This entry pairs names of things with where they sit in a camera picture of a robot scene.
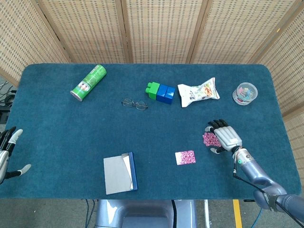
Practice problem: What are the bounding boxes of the white table leg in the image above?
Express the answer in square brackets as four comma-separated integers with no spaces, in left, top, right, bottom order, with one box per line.
[203,199,211,228]

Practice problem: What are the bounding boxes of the black floor cables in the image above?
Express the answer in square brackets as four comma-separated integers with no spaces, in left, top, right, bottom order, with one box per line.
[0,80,18,122]

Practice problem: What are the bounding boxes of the pink patterned packet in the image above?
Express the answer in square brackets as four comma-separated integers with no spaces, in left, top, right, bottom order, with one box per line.
[175,150,196,165]

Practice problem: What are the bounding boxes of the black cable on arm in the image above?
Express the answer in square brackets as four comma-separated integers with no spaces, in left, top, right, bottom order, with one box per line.
[232,166,304,226]

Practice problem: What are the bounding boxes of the pink patterned card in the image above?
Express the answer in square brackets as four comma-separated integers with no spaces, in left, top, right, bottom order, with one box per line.
[202,133,220,147]

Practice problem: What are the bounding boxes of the thin metal frame eyeglasses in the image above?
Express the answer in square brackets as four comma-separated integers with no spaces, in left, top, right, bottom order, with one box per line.
[121,97,149,112]

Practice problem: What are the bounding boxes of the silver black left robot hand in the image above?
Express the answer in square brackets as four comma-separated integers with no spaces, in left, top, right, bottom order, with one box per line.
[0,126,32,185]

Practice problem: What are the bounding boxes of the open blue cardboard box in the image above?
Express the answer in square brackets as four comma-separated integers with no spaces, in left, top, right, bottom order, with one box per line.
[103,152,138,195]

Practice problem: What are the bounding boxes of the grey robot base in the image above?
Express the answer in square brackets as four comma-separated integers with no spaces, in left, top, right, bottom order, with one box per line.
[95,199,198,228]

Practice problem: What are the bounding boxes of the woven rattan screen panel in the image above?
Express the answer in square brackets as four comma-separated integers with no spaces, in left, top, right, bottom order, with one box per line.
[0,0,72,87]
[37,0,133,64]
[190,0,295,64]
[256,0,304,190]
[122,0,209,64]

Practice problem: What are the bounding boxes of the green plastic building block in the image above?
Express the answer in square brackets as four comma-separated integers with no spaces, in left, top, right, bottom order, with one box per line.
[145,82,160,100]

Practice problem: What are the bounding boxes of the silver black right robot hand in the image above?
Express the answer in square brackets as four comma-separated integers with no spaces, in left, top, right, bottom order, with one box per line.
[204,118,243,155]

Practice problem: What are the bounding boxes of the white paper sheet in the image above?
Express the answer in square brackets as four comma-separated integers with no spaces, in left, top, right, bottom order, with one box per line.
[122,153,134,190]

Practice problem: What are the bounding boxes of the white crinkled snack bag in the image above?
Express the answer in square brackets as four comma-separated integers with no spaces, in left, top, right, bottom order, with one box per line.
[177,77,220,108]

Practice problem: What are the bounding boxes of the clear plastic jar with clips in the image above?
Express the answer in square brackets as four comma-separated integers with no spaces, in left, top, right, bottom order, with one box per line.
[232,82,258,105]

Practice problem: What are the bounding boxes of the blue floor cable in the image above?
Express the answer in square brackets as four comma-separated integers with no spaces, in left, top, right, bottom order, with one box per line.
[85,199,96,228]
[253,209,262,228]

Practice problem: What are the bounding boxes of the blue plastic building block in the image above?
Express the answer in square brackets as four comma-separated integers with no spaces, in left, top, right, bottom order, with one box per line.
[156,84,169,103]
[165,85,176,105]

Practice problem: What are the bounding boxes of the green cylindrical snack can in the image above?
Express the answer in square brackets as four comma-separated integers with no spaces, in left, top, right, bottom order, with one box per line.
[70,64,107,102]

